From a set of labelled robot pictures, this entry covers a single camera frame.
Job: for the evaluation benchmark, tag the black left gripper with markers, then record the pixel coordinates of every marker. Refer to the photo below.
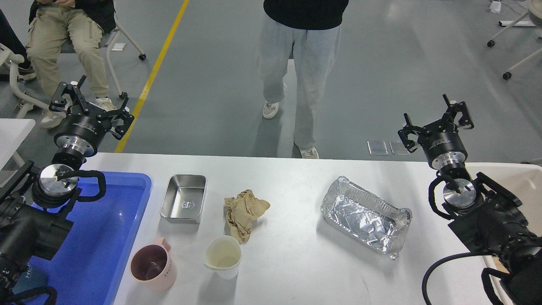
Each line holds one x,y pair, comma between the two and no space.
79,131

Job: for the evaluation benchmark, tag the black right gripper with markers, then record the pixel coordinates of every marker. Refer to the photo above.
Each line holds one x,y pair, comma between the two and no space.
442,144

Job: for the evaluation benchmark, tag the stainless steel rectangular tray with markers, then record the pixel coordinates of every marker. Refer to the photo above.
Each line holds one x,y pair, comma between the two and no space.
184,199

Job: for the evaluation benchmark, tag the pink mug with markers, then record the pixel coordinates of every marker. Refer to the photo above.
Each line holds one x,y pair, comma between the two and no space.
152,265

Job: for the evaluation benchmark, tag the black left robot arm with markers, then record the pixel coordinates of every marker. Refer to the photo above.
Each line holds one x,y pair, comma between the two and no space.
35,202

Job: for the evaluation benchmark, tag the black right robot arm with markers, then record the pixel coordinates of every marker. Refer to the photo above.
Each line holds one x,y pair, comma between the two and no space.
482,213

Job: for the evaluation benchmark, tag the clear floor plate right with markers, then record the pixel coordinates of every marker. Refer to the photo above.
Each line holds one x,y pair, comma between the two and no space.
397,148

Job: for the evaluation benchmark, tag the clear floor plate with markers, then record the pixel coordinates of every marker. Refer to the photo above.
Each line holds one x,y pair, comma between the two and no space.
397,148
377,147

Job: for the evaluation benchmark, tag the clear floor plate left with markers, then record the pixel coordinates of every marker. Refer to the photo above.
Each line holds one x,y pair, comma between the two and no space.
377,147

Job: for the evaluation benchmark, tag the white side table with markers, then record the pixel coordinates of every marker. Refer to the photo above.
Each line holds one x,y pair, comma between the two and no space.
12,133

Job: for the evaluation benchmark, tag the white office chair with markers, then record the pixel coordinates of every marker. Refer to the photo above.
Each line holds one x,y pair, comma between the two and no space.
27,103

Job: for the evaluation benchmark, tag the aluminium foil container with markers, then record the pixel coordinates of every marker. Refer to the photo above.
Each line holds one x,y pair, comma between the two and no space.
365,217

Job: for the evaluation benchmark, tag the white plastic bin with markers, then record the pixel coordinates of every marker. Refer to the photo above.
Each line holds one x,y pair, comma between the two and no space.
524,181

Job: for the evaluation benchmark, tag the standing person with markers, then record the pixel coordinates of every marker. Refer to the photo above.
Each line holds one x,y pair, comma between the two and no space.
307,32

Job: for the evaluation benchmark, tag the blue plastic tray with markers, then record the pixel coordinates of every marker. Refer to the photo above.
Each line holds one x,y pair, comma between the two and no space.
88,268

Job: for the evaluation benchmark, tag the dark teal cup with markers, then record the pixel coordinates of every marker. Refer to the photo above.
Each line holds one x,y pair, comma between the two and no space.
33,277

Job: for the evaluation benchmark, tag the crumpled brown paper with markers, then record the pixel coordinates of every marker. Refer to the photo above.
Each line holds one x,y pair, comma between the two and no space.
242,211

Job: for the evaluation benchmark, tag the white paper cup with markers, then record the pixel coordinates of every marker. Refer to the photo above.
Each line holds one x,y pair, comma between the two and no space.
223,256

